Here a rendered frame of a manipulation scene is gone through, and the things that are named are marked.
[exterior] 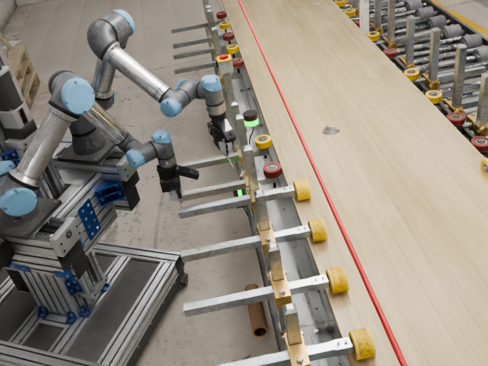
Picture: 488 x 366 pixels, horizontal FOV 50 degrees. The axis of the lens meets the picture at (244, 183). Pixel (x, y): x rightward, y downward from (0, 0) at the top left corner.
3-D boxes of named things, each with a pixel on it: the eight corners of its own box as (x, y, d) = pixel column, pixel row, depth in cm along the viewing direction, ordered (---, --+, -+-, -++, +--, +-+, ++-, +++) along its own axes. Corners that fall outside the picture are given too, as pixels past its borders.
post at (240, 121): (251, 208, 245) (234, 118, 217) (250, 203, 248) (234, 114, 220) (258, 206, 245) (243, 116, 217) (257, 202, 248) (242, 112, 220)
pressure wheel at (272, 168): (267, 194, 234) (264, 173, 227) (264, 184, 240) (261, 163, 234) (285, 190, 234) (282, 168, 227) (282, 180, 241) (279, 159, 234)
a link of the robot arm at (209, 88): (204, 72, 211) (223, 73, 207) (209, 96, 217) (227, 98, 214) (194, 81, 205) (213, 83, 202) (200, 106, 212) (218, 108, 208)
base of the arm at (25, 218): (-7, 224, 204) (-18, 205, 198) (18, 200, 215) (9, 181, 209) (24, 229, 198) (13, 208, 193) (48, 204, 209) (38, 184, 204)
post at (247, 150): (260, 243, 225) (243, 149, 197) (258, 238, 228) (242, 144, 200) (268, 242, 225) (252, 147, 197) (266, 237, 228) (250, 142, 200)
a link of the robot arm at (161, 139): (145, 134, 215) (163, 125, 218) (152, 157, 221) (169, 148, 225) (155, 141, 209) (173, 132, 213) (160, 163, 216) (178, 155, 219)
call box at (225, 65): (220, 76, 259) (217, 62, 254) (218, 70, 264) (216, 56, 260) (234, 73, 259) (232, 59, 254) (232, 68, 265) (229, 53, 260)
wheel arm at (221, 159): (181, 173, 254) (179, 166, 252) (181, 170, 257) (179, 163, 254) (269, 155, 255) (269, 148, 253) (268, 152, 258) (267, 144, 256)
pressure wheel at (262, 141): (268, 163, 253) (265, 143, 246) (254, 160, 257) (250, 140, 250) (277, 155, 258) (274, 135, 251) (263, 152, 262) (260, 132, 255)
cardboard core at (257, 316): (251, 328, 265) (243, 285, 289) (253, 338, 269) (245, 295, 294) (266, 325, 265) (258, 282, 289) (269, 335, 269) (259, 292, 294)
